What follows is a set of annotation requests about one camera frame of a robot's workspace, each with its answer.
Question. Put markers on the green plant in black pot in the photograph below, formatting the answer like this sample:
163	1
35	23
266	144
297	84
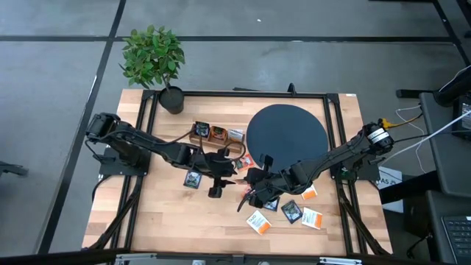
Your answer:
152	55

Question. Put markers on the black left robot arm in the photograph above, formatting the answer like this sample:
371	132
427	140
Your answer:
147	141

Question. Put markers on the dark round mat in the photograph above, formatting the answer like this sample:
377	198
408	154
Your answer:
287	136

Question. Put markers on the black desk device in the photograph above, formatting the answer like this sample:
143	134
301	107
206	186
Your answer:
464	117

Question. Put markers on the black aluminium table frame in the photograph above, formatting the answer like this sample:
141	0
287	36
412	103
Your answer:
257	94

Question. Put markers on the white orange Tazo tea bag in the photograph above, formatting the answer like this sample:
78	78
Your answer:
235	135
310	192
312	218
258	222

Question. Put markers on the dark blue tea bag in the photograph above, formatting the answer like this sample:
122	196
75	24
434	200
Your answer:
291	211
193	179
272	204
202	129

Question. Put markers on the wooden tea organiser box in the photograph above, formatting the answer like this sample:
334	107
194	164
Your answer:
198	141

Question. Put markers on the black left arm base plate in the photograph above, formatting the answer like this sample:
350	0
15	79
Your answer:
110	170

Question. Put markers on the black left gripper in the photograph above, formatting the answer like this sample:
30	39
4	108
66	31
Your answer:
209	165

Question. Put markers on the black gantry beam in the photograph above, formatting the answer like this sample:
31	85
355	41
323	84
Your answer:
44	257

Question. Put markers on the white paper sign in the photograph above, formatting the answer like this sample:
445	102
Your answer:
390	180

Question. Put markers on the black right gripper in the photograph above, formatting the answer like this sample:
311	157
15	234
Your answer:
276	180

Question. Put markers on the black chair base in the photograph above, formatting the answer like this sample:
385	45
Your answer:
11	169

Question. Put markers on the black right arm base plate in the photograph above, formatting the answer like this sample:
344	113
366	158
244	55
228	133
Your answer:
368	174

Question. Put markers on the black keyboard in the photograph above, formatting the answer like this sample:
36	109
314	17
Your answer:
458	239

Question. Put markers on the small black bracket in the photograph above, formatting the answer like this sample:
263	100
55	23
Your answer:
291	88

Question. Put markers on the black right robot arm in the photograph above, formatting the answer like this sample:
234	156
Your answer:
338	152

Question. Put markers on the black side desk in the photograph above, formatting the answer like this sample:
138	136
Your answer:
445	165

